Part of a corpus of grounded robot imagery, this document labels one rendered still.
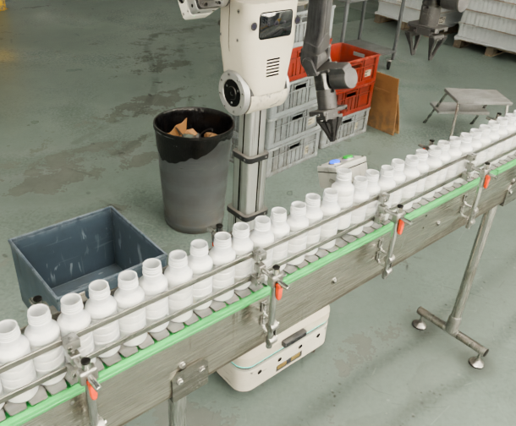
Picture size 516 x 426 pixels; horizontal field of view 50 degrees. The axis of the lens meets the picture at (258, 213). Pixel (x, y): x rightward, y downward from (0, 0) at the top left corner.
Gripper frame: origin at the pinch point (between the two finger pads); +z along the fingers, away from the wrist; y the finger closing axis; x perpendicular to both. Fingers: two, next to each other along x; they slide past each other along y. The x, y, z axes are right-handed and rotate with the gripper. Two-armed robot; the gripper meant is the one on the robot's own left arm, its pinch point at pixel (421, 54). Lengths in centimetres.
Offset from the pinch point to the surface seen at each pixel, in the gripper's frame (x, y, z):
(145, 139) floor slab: -52, 261, 139
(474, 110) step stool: -289, 119, 120
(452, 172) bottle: -3.9, -17.2, 34.0
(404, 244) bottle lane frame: 20, -20, 51
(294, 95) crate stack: -111, 160, 84
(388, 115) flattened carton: -224, 160, 124
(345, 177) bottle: 48, -15, 21
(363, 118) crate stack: -208, 173, 127
